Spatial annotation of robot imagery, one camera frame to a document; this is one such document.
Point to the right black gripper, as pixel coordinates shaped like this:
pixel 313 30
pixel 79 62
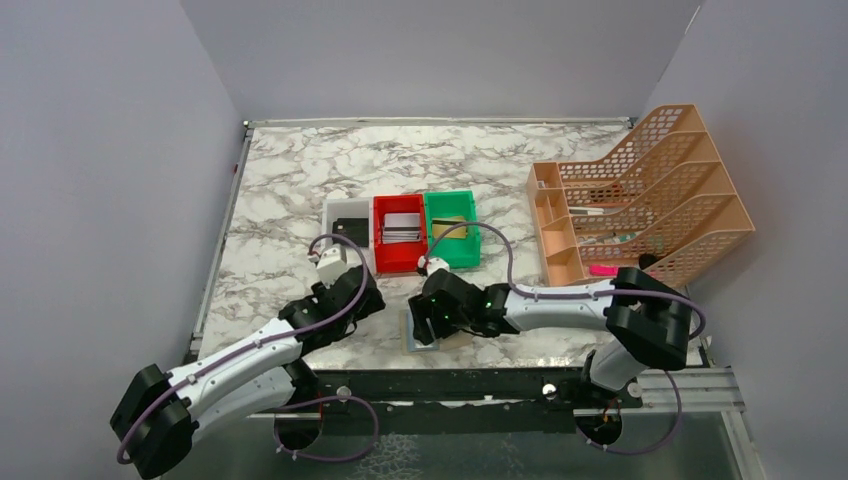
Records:
pixel 422 307

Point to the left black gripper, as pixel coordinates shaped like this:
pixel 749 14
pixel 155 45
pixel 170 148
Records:
pixel 373 305

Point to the red plastic bin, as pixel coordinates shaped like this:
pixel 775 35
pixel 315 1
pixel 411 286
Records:
pixel 397 257

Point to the gold credit card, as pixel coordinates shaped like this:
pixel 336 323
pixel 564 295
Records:
pixel 451 227

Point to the white plastic bin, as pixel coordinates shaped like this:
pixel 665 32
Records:
pixel 361 207

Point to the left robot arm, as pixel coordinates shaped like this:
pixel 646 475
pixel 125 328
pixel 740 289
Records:
pixel 162 414

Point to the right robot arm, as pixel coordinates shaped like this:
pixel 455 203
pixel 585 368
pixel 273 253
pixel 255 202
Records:
pixel 649 321

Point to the black credit card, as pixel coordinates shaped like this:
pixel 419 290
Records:
pixel 354 228

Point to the white card stack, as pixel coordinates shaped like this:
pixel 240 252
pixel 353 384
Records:
pixel 401 228

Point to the pink highlighter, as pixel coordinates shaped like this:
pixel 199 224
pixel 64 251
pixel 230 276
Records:
pixel 603 270

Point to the green white pen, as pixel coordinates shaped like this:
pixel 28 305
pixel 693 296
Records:
pixel 616 238

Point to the orange mesh file organizer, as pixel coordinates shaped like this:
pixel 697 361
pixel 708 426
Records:
pixel 665 180

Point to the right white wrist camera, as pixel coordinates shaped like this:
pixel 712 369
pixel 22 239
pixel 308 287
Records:
pixel 430 265

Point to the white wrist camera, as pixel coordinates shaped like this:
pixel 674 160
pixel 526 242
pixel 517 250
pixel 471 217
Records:
pixel 331 265
pixel 430 265

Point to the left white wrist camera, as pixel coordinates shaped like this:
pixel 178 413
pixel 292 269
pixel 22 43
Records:
pixel 331 265

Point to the black mounting rail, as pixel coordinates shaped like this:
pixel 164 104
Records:
pixel 296 429

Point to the aluminium frame rail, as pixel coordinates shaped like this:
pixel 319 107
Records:
pixel 691 390

